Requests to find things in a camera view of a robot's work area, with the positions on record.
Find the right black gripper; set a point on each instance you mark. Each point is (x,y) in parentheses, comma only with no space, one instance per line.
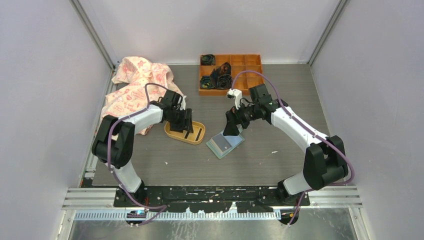
(231,128)

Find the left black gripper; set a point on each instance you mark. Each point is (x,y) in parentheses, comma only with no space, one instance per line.
(186,123)

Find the light green card holder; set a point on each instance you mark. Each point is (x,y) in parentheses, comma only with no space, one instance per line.
(234,141)

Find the yellow oval tray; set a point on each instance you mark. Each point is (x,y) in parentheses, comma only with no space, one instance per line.
(180,135)

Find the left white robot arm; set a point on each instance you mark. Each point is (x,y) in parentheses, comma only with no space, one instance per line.
(114,141)

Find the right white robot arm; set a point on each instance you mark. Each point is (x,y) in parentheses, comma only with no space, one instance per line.
(324,157)

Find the gold card with stripe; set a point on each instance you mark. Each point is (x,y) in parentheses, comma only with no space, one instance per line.
(194,136)

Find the dark rolled sock bottom-left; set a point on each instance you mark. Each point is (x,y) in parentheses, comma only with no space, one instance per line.
(206,83)

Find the dark rolled sock bottom-middle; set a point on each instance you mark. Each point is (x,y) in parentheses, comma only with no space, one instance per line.
(224,82)

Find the dark rolled sock middle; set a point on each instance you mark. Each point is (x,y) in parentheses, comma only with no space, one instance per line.
(224,69)

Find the orange compartment organizer box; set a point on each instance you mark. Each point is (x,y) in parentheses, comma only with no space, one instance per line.
(244,73)

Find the dark rolled sock top-left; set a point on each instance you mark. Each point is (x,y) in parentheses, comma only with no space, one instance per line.
(207,60)

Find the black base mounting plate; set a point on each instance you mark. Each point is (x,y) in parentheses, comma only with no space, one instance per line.
(219,199)

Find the pink patterned cloth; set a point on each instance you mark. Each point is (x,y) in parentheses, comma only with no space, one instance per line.
(145,81)

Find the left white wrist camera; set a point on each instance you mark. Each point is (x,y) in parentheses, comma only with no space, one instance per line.
(181,105)

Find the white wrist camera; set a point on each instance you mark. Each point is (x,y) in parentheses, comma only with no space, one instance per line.
(181,105)
(236,95)

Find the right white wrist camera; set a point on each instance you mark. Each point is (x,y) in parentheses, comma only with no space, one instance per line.
(236,95)

